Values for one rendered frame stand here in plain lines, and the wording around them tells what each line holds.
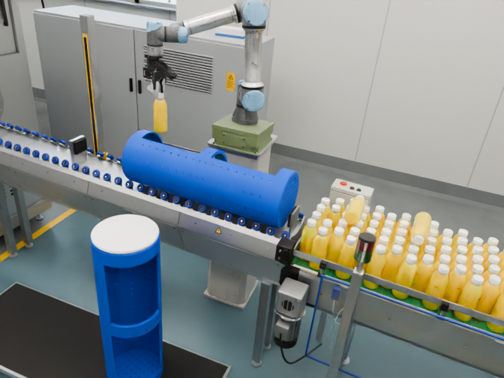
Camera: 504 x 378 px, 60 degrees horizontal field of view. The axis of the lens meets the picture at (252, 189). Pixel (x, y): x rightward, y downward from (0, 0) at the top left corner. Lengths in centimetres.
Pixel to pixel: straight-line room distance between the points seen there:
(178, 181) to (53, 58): 274
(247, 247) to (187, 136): 202
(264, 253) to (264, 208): 25
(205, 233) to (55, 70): 286
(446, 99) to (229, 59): 217
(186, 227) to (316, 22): 293
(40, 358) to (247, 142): 158
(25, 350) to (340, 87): 358
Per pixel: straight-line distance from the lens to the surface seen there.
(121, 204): 250
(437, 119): 472
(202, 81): 377
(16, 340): 284
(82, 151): 275
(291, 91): 486
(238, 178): 204
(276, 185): 198
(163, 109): 231
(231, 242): 219
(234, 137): 237
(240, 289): 297
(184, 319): 298
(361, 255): 166
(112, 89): 431
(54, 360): 269
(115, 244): 188
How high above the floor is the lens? 215
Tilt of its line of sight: 29 degrees down
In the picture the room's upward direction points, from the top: 5 degrees clockwise
